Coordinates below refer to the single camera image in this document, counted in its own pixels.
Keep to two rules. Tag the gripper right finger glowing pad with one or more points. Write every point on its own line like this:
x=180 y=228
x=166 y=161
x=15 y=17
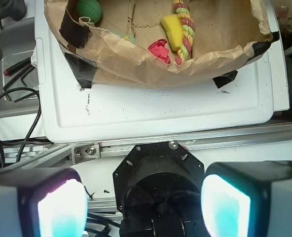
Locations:
x=248 y=199

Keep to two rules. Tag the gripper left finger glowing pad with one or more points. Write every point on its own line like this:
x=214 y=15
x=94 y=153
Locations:
x=42 y=202

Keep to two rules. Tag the white plastic bin lid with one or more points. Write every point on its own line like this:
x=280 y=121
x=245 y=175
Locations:
x=102 y=112

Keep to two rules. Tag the brown paper bag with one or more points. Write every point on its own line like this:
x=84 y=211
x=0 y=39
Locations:
x=229 y=34

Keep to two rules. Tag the red crumpled paper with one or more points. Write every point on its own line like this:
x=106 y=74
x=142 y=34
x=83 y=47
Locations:
x=159 y=50

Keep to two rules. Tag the teal striped cloth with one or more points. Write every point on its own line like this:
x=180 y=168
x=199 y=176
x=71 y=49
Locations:
x=130 y=38

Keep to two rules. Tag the yellow sponge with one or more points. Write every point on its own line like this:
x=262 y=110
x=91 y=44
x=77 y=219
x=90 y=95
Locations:
x=180 y=30

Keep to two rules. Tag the grey clamp stand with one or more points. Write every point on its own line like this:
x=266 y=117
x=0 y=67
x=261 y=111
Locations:
x=15 y=9

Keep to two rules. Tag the green textured ball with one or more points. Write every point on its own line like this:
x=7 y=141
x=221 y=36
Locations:
x=90 y=9

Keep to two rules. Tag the aluminum extrusion rail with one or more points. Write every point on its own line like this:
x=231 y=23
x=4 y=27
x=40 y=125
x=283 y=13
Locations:
x=249 y=143

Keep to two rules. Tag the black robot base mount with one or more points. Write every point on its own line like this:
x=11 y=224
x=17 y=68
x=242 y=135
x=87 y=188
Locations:
x=158 y=190

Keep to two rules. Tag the red handled screwdriver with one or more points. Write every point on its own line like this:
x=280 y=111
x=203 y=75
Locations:
x=17 y=67

